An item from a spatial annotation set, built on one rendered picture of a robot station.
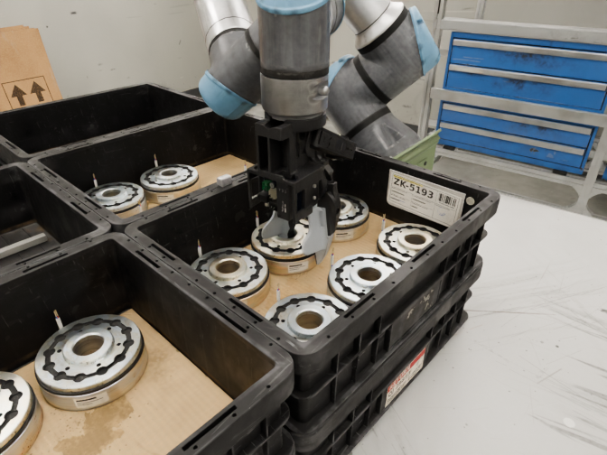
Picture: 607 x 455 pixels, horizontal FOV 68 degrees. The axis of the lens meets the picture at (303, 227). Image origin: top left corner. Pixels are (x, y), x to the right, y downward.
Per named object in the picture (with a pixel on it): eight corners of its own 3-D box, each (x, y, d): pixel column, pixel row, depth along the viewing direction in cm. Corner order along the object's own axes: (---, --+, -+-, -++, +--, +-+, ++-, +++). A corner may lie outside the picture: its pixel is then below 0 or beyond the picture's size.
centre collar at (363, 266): (360, 261, 59) (361, 257, 59) (396, 274, 57) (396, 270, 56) (341, 280, 56) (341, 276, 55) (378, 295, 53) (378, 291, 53)
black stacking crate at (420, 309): (331, 200, 84) (333, 143, 78) (484, 264, 67) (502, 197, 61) (139, 305, 59) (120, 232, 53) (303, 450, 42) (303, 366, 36)
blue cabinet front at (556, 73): (434, 142, 246) (452, 31, 216) (582, 174, 210) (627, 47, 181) (432, 143, 244) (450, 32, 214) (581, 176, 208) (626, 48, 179)
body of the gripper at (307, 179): (247, 210, 56) (240, 116, 50) (289, 186, 62) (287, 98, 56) (297, 229, 52) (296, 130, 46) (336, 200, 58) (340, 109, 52)
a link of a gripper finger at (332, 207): (308, 234, 60) (296, 172, 57) (315, 227, 61) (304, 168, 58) (338, 238, 57) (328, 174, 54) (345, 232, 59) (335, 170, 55)
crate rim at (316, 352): (333, 152, 79) (333, 139, 78) (501, 208, 62) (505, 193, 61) (122, 245, 54) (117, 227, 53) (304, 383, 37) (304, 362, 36)
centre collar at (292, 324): (311, 301, 52) (311, 297, 52) (340, 324, 49) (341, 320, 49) (277, 321, 49) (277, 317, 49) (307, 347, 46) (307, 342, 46)
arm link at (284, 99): (287, 61, 54) (346, 70, 50) (288, 100, 56) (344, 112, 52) (246, 74, 48) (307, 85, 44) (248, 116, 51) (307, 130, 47)
